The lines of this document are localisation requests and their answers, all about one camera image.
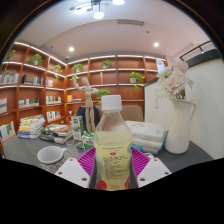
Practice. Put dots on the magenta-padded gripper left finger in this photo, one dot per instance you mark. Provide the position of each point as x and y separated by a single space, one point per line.
73 170

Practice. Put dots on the tan chair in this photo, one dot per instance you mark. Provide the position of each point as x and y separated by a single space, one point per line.
131 113

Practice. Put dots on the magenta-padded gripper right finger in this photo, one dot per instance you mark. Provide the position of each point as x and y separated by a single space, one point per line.
153 170

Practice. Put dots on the white and pink flower bouquet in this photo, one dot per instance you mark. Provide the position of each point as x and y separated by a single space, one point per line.
175 81

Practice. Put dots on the white mug with line pattern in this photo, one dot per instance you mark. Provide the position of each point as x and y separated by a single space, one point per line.
51 158

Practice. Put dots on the white pitcher vase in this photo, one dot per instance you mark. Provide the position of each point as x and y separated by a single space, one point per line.
179 128

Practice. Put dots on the ceiling lamp with round lights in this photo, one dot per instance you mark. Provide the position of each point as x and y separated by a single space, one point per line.
98 7

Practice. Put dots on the pile of magazines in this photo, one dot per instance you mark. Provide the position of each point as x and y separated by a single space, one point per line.
56 132

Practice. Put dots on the clear bottle with yellow drink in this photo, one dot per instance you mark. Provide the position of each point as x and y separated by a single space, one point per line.
112 150

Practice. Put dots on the tall green-white carton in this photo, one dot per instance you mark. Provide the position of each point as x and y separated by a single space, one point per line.
77 128

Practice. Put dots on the stack of colourful books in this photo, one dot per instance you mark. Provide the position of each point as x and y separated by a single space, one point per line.
31 126

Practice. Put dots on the wooden shelf unit with books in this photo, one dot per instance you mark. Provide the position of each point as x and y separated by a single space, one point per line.
33 86

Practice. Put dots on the dark blue jacket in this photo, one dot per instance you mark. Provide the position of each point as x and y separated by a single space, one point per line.
81 116

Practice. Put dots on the recessed ceiling spotlight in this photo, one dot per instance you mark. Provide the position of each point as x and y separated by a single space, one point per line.
156 44
71 49

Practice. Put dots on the stack of white tissue packs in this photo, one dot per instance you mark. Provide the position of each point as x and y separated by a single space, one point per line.
146 133

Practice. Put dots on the wooden artist mannequin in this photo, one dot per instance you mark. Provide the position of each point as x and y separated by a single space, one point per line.
89 95

